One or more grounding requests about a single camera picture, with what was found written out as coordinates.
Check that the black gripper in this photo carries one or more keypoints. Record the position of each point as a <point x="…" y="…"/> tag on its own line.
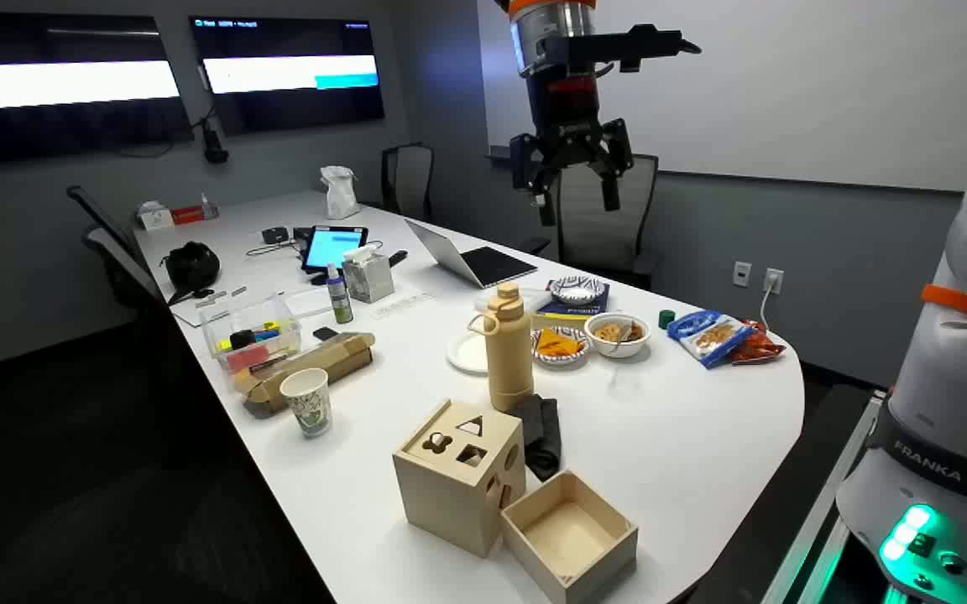
<point x="571" y="118"/>

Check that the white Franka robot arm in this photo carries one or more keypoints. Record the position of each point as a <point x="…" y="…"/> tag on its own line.
<point x="954" y="369"/>

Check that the silver foil bowl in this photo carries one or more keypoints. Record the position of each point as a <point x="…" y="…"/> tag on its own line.
<point x="574" y="289"/>

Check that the white plastic bowl brown snacks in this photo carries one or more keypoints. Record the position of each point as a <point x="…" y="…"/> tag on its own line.
<point x="618" y="335"/>

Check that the white bowl orange snacks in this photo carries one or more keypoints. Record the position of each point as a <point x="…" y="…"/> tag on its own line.
<point x="557" y="348"/>

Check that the black office chair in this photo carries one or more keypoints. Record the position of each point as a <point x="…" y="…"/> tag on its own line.
<point x="116" y="254"/>
<point x="407" y="179"/>
<point x="585" y="236"/>

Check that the silver laptop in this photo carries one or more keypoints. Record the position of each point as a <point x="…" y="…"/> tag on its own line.
<point x="452" y="254"/>

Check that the small green cap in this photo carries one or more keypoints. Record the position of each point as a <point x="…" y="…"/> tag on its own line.
<point x="667" y="321"/>

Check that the tan water bottle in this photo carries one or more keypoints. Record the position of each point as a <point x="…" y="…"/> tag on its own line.
<point x="507" y="353"/>

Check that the blue snack bag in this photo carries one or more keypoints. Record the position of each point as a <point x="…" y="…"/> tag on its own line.
<point x="710" y="335"/>

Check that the white plate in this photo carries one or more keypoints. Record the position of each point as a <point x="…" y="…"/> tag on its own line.
<point x="464" y="357"/>

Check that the small white box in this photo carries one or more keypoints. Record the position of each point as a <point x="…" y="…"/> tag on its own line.
<point x="367" y="275"/>

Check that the white plastic bag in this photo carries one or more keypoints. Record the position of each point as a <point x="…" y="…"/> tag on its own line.
<point x="338" y="192"/>

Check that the red snack bag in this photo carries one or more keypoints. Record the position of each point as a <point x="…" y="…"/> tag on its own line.
<point x="759" y="351"/>

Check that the black tablet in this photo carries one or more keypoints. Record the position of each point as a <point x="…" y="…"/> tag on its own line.
<point x="334" y="246"/>

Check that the whiteboard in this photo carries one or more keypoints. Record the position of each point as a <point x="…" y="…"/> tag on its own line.
<point x="820" y="89"/>

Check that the dark grey cloth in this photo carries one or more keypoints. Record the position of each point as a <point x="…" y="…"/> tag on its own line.
<point x="546" y="440"/>

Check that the small green bottle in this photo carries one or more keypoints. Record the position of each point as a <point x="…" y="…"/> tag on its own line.
<point x="339" y="302"/>

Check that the small black device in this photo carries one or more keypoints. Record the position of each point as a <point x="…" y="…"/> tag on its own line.
<point x="272" y="236"/>

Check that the brown cardboard box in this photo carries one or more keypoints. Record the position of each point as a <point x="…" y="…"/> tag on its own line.
<point x="317" y="364"/>

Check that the wooden shape sorter cube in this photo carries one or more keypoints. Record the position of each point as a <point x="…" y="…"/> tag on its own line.
<point x="453" y="480"/>

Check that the clear plastic marker container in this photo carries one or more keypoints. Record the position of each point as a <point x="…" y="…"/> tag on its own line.
<point x="250" y="335"/>

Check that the open wooden box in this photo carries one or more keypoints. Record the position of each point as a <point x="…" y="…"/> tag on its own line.
<point x="569" y="542"/>

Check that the red flat packet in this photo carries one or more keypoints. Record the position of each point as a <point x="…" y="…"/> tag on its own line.
<point x="193" y="213"/>

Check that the black bag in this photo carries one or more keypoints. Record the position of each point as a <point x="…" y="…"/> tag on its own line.
<point x="193" y="268"/>

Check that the white tissue box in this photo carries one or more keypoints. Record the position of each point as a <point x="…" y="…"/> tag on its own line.
<point x="152" y="216"/>

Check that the white wall outlet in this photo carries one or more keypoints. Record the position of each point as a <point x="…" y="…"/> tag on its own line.
<point x="772" y="281"/>
<point x="742" y="272"/>

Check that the wall monitor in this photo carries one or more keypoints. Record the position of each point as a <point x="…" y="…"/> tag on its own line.
<point x="284" y="70"/>
<point x="57" y="86"/>

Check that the black conference camera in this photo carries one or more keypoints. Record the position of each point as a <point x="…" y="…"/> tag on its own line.
<point x="214" y="137"/>

